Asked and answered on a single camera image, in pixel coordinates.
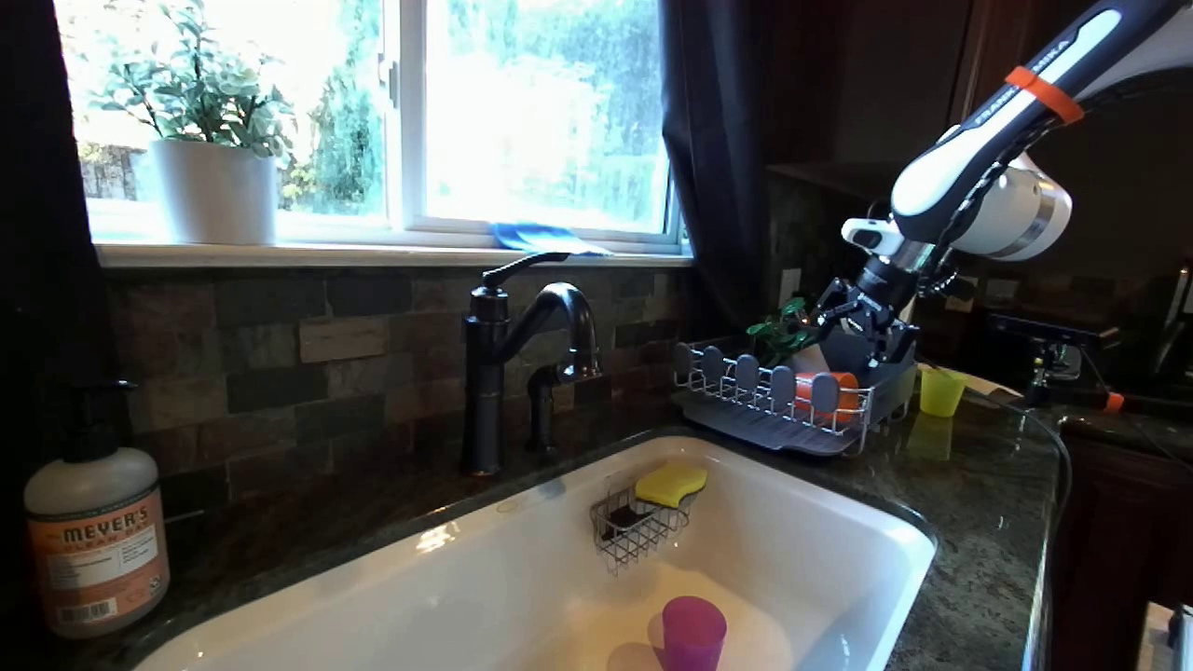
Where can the white windowsill potted plant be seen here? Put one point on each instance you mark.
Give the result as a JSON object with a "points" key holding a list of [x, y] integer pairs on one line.
{"points": [[219, 127]]}

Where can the white kitchen sink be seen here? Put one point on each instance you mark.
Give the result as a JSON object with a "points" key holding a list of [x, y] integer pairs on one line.
{"points": [[804, 577]]}

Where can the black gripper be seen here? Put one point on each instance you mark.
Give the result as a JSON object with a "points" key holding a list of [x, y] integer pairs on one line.
{"points": [[860, 324]]}

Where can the yellow sponge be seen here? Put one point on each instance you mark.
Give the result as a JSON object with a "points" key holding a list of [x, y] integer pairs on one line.
{"points": [[670, 485]]}

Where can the wire sponge caddy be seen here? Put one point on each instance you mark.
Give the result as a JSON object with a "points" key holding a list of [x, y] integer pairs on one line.
{"points": [[633, 529]]}

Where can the stainless steel dish rack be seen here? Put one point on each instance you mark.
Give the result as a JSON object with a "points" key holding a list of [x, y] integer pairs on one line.
{"points": [[755, 406]]}

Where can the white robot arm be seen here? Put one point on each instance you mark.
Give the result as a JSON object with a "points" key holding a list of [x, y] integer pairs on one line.
{"points": [[980, 187]]}

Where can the orange label soap bottle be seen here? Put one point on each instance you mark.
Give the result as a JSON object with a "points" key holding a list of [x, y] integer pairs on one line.
{"points": [[100, 524]]}

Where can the blue cloth on windowsill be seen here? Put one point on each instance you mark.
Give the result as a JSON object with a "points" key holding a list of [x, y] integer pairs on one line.
{"points": [[543, 242]]}

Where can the dark window curtain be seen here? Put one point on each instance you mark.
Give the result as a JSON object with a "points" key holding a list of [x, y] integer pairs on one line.
{"points": [[712, 131]]}

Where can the pink plastic cup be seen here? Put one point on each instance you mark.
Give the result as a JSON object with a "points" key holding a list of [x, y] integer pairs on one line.
{"points": [[691, 637]]}

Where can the yellow green plastic cup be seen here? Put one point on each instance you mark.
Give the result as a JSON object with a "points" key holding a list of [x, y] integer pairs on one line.
{"points": [[940, 395]]}

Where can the orange plastic cup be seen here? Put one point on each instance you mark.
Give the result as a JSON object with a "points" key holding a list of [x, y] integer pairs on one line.
{"points": [[829, 396]]}

